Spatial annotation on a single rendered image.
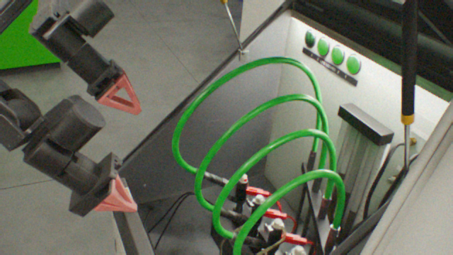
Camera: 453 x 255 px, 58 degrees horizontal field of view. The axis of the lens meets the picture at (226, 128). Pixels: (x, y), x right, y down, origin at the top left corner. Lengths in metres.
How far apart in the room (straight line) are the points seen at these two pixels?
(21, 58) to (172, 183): 3.08
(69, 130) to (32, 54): 3.61
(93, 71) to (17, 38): 3.40
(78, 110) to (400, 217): 0.50
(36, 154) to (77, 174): 0.07
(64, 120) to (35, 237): 1.88
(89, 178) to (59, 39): 0.25
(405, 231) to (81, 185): 0.50
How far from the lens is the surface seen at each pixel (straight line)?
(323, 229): 0.94
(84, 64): 0.78
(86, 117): 0.63
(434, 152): 0.65
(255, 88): 1.27
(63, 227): 2.51
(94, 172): 0.69
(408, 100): 0.61
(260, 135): 1.37
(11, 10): 1.23
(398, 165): 0.97
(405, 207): 0.67
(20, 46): 4.19
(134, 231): 1.09
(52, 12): 0.86
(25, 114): 0.68
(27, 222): 2.59
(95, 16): 0.78
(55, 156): 0.66
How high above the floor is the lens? 1.73
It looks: 31 degrees down
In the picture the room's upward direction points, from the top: 6 degrees clockwise
